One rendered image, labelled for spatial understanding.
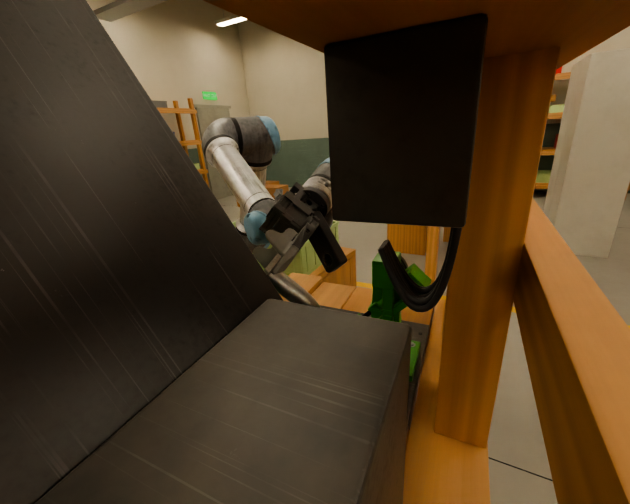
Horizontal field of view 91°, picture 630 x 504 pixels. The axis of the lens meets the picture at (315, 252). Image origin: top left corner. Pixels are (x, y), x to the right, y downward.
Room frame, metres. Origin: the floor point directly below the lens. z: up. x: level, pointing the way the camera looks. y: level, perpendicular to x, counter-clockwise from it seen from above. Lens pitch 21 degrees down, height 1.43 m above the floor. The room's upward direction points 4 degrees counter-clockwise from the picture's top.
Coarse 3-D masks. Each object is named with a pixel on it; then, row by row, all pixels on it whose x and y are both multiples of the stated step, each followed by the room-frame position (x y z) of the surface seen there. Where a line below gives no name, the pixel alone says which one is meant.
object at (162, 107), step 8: (160, 104) 6.32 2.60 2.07; (176, 104) 7.09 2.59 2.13; (192, 104) 6.89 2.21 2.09; (160, 112) 6.16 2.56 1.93; (168, 112) 6.31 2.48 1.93; (176, 112) 6.47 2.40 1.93; (184, 112) 6.63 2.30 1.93; (192, 112) 6.81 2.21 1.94; (192, 120) 6.88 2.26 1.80; (184, 136) 7.12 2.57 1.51; (184, 144) 6.49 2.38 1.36; (192, 144) 6.67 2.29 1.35; (200, 144) 6.90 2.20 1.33; (200, 152) 6.86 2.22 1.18; (200, 160) 6.88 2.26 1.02; (208, 184) 6.91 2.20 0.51
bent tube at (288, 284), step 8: (280, 256) 0.45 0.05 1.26; (272, 264) 0.43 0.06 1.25; (280, 272) 0.44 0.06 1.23; (272, 280) 0.43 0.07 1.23; (280, 280) 0.43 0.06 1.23; (288, 280) 0.43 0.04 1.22; (280, 288) 0.43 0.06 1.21; (288, 288) 0.43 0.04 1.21; (296, 288) 0.43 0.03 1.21; (288, 296) 0.42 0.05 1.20; (296, 296) 0.42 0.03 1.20; (304, 296) 0.43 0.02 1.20; (312, 296) 0.44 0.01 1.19; (304, 304) 0.42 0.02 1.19; (312, 304) 0.42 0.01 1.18
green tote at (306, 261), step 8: (336, 224) 1.63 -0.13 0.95; (336, 232) 1.64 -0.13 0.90; (304, 248) 1.34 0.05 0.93; (312, 248) 1.40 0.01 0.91; (296, 256) 1.32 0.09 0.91; (304, 256) 1.34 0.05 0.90; (312, 256) 1.40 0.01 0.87; (296, 264) 1.33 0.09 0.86; (304, 264) 1.33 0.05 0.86; (312, 264) 1.39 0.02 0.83; (320, 264) 1.46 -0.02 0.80; (288, 272) 1.35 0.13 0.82; (296, 272) 1.33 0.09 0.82; (304, 272) 1.33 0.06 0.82
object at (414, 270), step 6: (414, 264) 0.62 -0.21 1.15; (408, 270) 0.60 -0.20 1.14; (414, 270) 0.60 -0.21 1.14; (420, 270) 0.61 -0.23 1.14; (414, 276) 0.58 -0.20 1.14; (420, 276) 0.59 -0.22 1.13; (426, 276) 0.60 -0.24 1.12; (420, 282) 0.57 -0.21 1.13; (426, 282) 0.58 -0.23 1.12; (396, 294) 0.60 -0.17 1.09; (372, 306) 0.62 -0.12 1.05; (378, 306) 0.62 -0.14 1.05; (396, 306) 0.59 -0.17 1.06; (402, 306) 0.58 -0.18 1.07; (366, 312) 0.64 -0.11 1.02; (372, 312) 0.62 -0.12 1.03; (378, 312) 0.61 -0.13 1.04; (396, 312) 0.59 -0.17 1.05; (378, 318) 0.61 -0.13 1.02
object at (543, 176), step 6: (558, 72) 5.64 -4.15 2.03; (570, 72) 5.52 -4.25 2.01; (558, 78) 5.55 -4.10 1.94; (564, 78) 5.51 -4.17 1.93; (552, 108) 5.62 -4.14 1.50; (558, 108) 5.58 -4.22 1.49; (552, 114) 5.55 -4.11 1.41; (558, 114) 5.51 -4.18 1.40; (546, 150) 5.58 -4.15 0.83; (552, 150) 5.54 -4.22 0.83; (540, 174) 5.64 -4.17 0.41; (546, 174) 5.59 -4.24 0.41; (540, 180) 5.63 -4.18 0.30; (546, 180) 5.58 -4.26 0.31; (540, 186) 5.53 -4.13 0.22; (546, 186) 5.49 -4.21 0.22
